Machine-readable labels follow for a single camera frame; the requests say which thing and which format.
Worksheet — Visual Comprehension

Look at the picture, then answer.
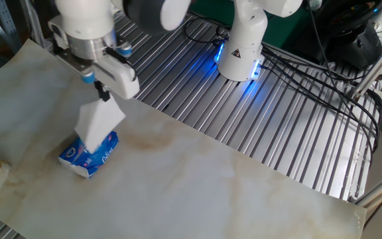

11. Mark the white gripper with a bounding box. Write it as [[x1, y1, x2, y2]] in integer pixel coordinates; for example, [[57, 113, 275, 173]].
[[93, 54, 141, 103]]

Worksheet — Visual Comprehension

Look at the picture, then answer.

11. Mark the white paper napkin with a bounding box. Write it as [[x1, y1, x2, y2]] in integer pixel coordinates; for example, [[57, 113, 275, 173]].
[[74, 98, 127, 154]]

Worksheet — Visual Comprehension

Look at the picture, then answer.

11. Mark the blue white tissue pack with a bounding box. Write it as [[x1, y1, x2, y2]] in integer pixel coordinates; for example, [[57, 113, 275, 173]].
[[58, 130, 120, 180]]

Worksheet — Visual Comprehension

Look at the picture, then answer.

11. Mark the white wrist connector block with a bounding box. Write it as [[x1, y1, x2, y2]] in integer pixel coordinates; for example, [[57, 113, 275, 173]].
[[47, 15, 69, 50]]

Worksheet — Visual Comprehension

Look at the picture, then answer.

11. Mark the marble pattern table mat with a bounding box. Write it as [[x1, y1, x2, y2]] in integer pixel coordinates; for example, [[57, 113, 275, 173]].
[[0, 39, 367, 239]]

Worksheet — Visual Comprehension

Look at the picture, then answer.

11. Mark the black steering wheel base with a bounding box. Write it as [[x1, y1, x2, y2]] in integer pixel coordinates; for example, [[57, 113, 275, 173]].
[[330, 19, 382, 71]]

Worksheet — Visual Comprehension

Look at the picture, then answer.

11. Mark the silver camera box blue cap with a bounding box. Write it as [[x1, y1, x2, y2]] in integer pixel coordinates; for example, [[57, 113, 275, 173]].
[[55, 52, 96, 84], [117, 44, 134, 58]]

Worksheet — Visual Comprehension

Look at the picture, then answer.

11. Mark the aluminium frame leg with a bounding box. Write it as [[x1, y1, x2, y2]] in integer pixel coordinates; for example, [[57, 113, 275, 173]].
[[21, 0, 48, 49]]

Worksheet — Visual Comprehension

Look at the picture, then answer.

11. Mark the blue metal shelf frame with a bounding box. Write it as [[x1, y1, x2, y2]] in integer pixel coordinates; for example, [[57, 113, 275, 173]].
[[0, 0, 25, 56]]

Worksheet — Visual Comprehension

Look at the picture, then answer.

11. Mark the black cable bundle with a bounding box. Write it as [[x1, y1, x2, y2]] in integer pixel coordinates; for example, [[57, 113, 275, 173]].
[[183, 16, 382, 155]]

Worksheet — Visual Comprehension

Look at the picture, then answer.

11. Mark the aluminium frame beam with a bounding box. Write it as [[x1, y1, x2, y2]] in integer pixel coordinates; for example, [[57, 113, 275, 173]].
[[350, 36, 382, 100]]

